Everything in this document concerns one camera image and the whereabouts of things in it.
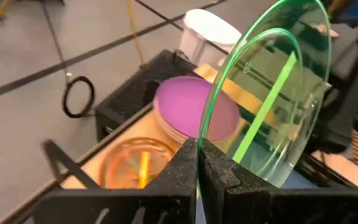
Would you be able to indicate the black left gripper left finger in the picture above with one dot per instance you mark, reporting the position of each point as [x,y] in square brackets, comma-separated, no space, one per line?
[154,202]

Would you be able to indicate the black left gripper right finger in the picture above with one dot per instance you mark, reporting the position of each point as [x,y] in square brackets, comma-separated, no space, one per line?
[244,202]

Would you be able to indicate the green transparent plate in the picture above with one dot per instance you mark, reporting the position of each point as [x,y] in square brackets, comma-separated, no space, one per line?
[278,93]

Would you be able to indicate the white trash bin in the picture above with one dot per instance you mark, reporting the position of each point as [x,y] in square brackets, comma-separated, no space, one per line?
[210,34]

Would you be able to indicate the orange transparent plate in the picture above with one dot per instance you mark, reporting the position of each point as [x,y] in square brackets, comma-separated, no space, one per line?
[141,165]

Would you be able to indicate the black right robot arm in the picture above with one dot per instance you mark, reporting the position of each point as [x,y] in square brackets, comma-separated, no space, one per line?
[346,124]

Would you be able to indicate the purple plate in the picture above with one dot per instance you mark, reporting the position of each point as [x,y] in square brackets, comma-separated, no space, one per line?
[191,105]

